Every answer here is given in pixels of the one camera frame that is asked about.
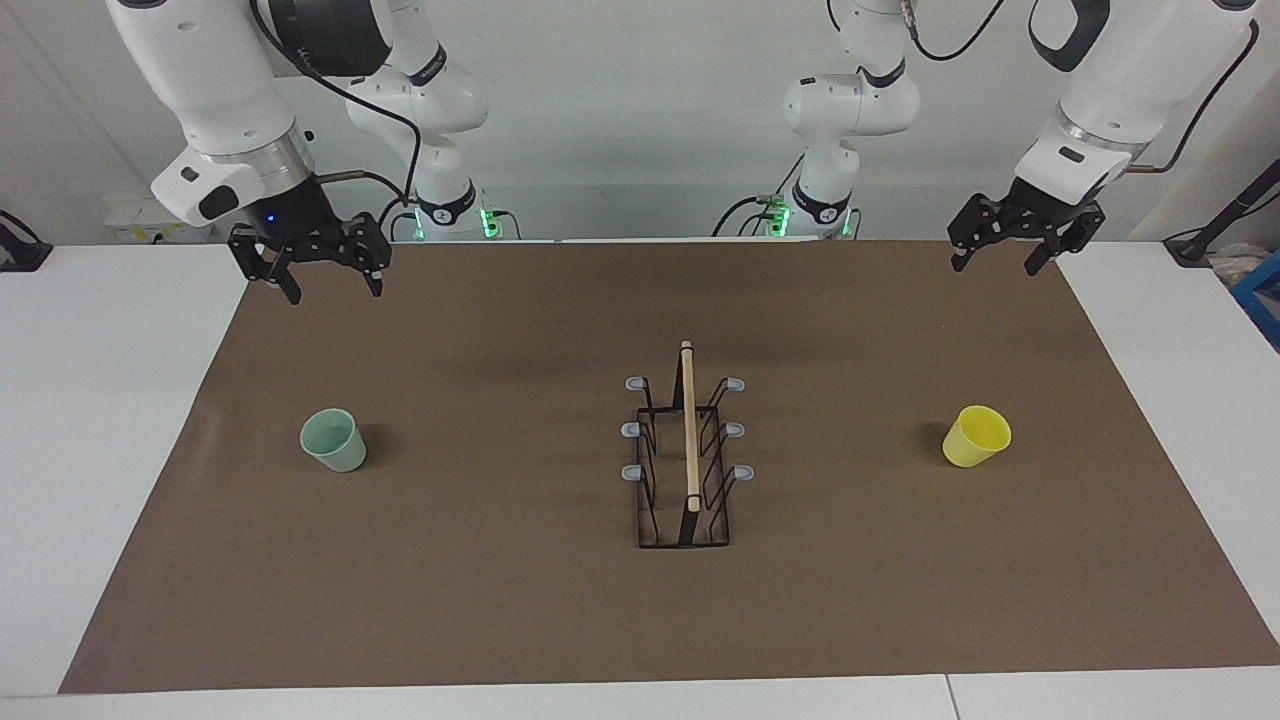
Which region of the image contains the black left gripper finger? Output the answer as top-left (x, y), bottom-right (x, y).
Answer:
top-left (1024, 205), bottom-right (1107, 278)
top-left (948, 196), bottom-right (1013, 273)

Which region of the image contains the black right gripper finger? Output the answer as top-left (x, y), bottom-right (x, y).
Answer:
top-left (228, 225), bottom-right (303, 306)
top-left (338, 216), bottom-right (393, 298)

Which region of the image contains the pale green plastic cup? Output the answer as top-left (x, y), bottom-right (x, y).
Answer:
top-left (300, 407), bottom-right (368, 474)

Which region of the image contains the yellow plastic cup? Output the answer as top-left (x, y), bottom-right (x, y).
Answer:
top-left (942, 404), bottom-right (1013, 469)

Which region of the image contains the black stand with pole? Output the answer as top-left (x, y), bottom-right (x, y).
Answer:
top-left (1163, 160), bottom-right (1280, 267)

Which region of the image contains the crumpled clear plastic bag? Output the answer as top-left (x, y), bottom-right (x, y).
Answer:
top-left (1210, 243), bottom-right (1271, 291)

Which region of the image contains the blue box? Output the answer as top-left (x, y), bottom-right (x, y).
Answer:
top-left (1232, 250), bottom-right (1280, 351)

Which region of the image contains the brown table mat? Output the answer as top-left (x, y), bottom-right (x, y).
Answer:
top-left (58, 240), bottom-right (1280, 695)

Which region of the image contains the black right arm base cable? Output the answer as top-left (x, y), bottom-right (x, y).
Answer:
top-left (375, 195), bottom-right (419, 243)

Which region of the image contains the black arm base cable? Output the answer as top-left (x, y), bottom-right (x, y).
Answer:
top-left (375, 195), bottom-right (419, 243)
top-left (712, 155), bottom-right (806, 238)

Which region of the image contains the black right arm gripper cable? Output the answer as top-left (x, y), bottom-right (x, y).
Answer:
top-left (248, 0), bottom-right (423, 206)

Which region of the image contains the black arm gripper cable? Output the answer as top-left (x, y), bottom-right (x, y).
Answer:
top-left (903, 0), bottom-right (1261, 177)
top-left (248, 0), bottom-right (423, 206)

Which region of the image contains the black left arm gripper cable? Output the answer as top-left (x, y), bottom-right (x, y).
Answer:
top-left (903, 0), bottom-right (1261, 177)

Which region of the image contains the black left arm base cable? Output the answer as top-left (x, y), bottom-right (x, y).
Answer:
top-left (712, 155), bottom-right (806, 238)

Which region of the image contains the black wire cup rack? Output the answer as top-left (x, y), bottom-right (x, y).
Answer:
top-left (623, 340), bottom-right (757, 549)

